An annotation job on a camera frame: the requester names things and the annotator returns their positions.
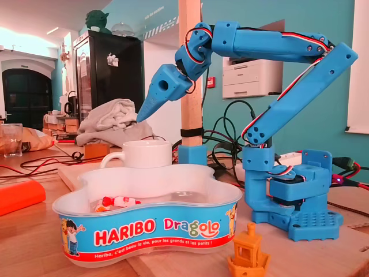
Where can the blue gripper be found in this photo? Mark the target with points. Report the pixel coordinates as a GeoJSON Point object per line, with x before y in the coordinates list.
{"type": "Point", "coordinates": [164, 83]}

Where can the blue 3D-printed robot arm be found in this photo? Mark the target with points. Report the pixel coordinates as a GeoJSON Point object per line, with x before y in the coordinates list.
{"type": "Point", "coordinates": [311, 89]}

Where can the black glass-door fridge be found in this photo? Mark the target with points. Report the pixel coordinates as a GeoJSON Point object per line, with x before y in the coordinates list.
{"type": "Point", "coordinates": [121, 83]}

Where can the crumpled grey cloth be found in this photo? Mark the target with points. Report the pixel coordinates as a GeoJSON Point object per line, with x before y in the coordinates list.
{"type": "Point", "coordinates": [109, 115]}

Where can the white ceramic mug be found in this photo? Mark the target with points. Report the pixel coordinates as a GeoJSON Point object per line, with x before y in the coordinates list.
{"type": "Point", "coordinates": [147, 154]}

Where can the photo on fridge door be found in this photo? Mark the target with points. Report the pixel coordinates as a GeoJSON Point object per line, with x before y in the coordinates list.
{"type": "Point", "coordinates": [113, 59]}

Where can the small brown cardboard box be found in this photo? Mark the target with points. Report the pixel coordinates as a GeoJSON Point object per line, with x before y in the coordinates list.
{"type": "Point", "coordinates": [96, 150]}

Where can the black kettle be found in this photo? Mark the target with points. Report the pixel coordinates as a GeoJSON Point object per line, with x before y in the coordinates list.
{"type": "Point", "coordinates": [70, 105]}

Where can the wooden drawer cabinet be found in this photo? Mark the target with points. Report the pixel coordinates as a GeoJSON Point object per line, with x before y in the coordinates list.
{"type": "Point", "coordinates": [70, 125]}

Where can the clear glass dome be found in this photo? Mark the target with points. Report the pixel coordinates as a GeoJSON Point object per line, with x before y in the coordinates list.
{"type": "Point", "coordinates": [122, 30]}

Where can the black flat box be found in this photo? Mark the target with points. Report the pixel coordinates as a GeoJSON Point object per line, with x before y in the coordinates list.
{"type": "Point", "coordinates": [66, 138]}

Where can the red white wrapped candy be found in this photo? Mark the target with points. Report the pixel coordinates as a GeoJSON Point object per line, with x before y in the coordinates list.
{"type": "Point", "coordinates": [124, 201]}

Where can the green Yoda figure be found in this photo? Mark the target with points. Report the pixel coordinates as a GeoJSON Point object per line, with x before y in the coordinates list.
{"type": "Point", "coordinates": [96, 20]}

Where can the white office printer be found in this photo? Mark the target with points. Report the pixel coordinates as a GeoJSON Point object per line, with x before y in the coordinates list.
{"type": "Point", "coordinates": [250, 78]}

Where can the orange white wrapped candy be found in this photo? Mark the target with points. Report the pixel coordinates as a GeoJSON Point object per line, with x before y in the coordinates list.
{"type": "Point", "coordinates": [100, 208]}

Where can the tan snack bag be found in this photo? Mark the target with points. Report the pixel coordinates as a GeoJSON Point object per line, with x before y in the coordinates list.
{"type": "Point", "coordinates": [34, 141]}

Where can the dark arched door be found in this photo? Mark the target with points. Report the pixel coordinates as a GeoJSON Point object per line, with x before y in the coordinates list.
{"type": "Point", "coordinates": [27, 98]}

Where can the ceiling light strip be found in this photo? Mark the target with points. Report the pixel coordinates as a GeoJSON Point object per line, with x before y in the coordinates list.
{"type": "Point", "coordinates": [53, 30]}

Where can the Haribo Dragolo candy tub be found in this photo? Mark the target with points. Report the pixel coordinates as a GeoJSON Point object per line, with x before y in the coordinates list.
{"type": "Point", "coordinates": [129, 231]}

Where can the clear drinking glass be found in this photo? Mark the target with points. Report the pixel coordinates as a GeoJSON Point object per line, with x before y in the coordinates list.
{"type": "Point", "coordinates": [12, 141]}

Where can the white power strip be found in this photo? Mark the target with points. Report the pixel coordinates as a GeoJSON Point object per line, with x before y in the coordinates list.
{"type": "Point", "coordinates": [289, 158]}

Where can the orange 3D-printed toy boat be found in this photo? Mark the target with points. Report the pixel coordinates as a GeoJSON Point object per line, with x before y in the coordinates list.
{"type": "Point", "coordinates": [248, 254]}

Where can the light wooden base board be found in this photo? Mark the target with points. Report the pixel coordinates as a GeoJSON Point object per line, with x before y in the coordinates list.
{"type": "Point", "coordinates": [302, 256]}

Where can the wooden camera post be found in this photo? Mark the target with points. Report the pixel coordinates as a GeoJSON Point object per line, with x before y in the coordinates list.
{"type": "Point", "coordinates": [191, 115]}

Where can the blue printed post base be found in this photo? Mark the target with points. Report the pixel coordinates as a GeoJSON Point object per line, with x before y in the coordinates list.
{"type": "Point", "coordinates": [191, 154]}

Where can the red wall alarm box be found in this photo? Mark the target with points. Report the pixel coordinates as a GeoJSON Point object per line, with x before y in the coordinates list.
{"type": "Point", "coordinates": [211, 82]}

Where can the white wall board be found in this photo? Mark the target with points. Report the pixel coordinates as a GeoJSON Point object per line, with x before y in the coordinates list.
{"type": "Point", "coordinates": [360, 101]}

